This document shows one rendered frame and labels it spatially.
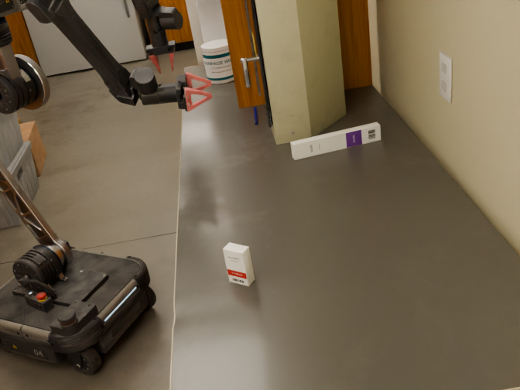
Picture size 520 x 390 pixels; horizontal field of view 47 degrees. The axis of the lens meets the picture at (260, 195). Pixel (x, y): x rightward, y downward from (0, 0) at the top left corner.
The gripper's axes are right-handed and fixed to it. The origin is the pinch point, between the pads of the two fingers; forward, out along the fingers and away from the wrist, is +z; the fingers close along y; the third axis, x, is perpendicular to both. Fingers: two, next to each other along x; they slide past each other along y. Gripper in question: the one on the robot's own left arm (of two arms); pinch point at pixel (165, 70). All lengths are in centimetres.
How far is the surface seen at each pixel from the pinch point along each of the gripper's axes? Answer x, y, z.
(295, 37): -45, 42, -15
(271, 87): -45, 34, -2
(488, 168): -96, 76, 9
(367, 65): -8, 71, 9
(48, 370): -20, -74, 109
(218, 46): 24.8, 19.6, 1.0
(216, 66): 23.1, 17.2, 8.6
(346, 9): -8, 65, -12
